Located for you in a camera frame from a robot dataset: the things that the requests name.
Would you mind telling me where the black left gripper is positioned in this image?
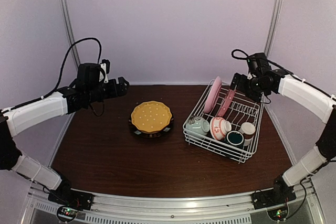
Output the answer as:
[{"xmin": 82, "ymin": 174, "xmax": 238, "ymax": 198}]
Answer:
[{"xmin": 86, "ymin": 76, "xmax": 128, "ymax": 103}]

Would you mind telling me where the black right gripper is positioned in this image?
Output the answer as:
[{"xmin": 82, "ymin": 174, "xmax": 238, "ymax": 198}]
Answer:
[{"xmin": 231, "ymin": 72, "xmax": 269, "ymax": 102}]

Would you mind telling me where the pink polka dot plate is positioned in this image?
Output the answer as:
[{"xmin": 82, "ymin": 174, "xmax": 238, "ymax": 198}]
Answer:
[{"xmin": 216, "ymin": 89, "xmax": 236, "ymax": 117}]

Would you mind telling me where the yellow polka dot plate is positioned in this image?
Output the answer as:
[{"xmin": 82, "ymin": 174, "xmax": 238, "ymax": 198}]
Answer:
[{"xmin": 131, "ymin": 101, "xmax": 173, "ymax": 133}]

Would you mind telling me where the black striped rim plate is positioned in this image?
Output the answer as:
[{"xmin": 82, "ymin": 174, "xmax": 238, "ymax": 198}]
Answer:
[{"xmin": 128, "ymin": 117, "xmax": 175, "ymax": 138}]

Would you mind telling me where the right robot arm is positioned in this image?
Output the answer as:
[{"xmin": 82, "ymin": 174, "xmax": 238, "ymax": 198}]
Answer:
[{"xmin": 230, "ymin": 49, "xmax": 335, "ymax": 204}]

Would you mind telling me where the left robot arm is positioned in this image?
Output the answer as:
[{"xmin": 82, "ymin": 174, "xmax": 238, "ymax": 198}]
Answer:
[{"xmin": 1, "ymin": 60, "xmax": 130, "ymax": 205}]

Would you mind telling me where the plain pink plate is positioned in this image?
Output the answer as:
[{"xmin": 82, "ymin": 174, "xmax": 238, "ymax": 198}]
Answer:
[{"xmin": 203, "ymin": 76, "xmax": 222, "ymax": 113}]

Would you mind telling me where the white red patterned bowl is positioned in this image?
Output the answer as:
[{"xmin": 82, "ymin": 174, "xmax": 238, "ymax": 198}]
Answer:
[{"xmin": 210, "ymin": 116, "xmax": 232, "ymax": 141}]

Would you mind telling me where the white brown small cup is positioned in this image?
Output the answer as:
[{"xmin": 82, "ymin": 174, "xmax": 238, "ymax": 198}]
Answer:
[{"xmin": 238, "ymin": 122, "xmax": 256, "ymax": 146}]

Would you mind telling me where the dark teal small cup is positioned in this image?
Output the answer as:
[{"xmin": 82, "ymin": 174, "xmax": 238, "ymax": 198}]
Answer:
[{"xmin": 224, "ymin": 131, "xmax": 245, "ymax": 148}]

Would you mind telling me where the pale green floral bowl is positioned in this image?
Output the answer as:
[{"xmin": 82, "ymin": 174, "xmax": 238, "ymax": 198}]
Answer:
[{"xmin": 186, "ymin": 115, "xmax": 210, "ymax": 136}]

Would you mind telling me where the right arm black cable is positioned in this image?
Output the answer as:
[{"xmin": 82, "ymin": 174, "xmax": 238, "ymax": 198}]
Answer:
[{"xmin": 230, "ymin": 49, "xmax": 295, "ymax": 75}]

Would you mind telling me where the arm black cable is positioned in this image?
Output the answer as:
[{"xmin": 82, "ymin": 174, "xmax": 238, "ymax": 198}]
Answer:
[
  {"xmin": 230, "ymin": 49, "xmax": 295, "ymax": 75},
  {"xmin": 56, "ymin": 37, "xmax": 103, "ymax": 91}
]

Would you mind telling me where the white wire dish rack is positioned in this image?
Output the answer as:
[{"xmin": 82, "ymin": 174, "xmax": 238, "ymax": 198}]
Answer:
[{"xmin": 183, "ymin": 77, "xmax": 263, "ymax": 163}]

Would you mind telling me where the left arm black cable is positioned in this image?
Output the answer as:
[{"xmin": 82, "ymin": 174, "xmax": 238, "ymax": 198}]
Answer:
[{"xmin": 56, "ymin": 37, "xmax": 103, "ymax": 91}]

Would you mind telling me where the right aluminium corner post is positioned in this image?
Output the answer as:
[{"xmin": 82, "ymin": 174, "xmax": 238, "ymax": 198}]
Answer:
[{"xmin": 264, "ymin": 0, "xmax": 283, "ymax": 57}]

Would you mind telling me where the aluminium corner post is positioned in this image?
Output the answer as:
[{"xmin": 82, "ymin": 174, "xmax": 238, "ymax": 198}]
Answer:
[
  {"xmin": 54, "ymin": 0, "xmax": 82, "ymax": 67},
  {"xmin": 264, "ymin": 0, "xmax": 283, "ymax": 57}
]

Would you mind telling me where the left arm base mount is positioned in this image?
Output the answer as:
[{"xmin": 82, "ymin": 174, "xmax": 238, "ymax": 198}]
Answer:
[{"xmin": 43, "ymin": 176, "xmax": 94, "ymax": 210}]

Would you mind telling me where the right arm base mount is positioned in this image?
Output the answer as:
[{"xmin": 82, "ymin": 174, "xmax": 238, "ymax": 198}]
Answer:
[{"xmin": 251, "ymin": 176, "xmax": 296, "ymax": 210}]

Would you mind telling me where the left aluminium corner post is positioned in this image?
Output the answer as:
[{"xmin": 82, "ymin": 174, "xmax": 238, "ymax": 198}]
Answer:
[{"xmin": 54, "ymin": 0, "xmax": 82, "ymax": 67}]

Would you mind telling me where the aluminium front frame rail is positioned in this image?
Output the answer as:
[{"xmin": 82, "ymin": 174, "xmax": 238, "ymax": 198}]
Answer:
[{"xmin": 18, "ymin": 180, "xmax": 327, "ymax": 223}]

